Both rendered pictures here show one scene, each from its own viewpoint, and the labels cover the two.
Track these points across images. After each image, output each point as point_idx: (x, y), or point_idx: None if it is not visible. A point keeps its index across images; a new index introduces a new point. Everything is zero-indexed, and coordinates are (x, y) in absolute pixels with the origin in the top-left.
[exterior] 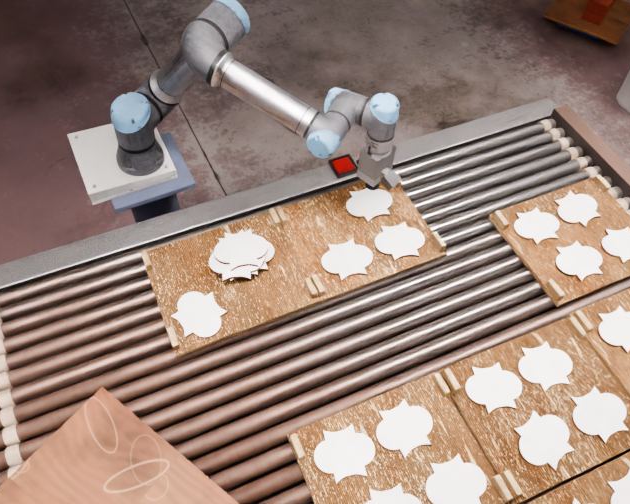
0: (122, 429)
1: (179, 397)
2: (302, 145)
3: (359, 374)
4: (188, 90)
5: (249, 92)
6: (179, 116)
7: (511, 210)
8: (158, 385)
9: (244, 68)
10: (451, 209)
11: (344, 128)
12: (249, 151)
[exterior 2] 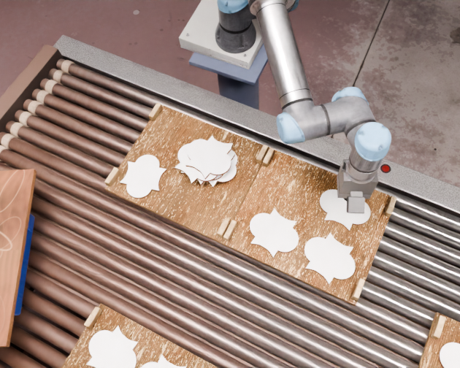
0: (14, 204)
1: (82, 216)
2: (444, 115)
3: (185, 317)
4: (402, 6)
5: (266, 39)
6: (374, 23)
7: None
8: (81, 197)
9: (280, 16)
10: (411, 275)
11: (317, 130)
12: (396, 87)
